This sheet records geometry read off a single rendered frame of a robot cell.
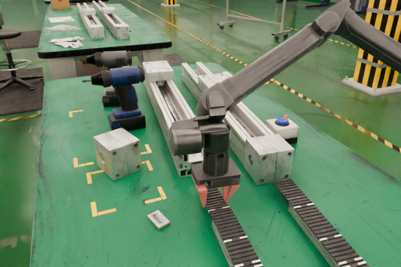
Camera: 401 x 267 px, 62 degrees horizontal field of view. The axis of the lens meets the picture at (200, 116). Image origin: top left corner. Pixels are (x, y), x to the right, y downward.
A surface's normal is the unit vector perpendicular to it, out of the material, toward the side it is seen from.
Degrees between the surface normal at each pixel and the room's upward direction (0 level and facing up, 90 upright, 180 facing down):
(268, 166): 90
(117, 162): 90
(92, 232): 0
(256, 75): 49
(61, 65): 90
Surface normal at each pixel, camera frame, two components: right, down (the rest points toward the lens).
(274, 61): 0.23, -0.29
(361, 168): 0.00, -0.90
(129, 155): 0.65, 0.33
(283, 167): 0.27, 0.41
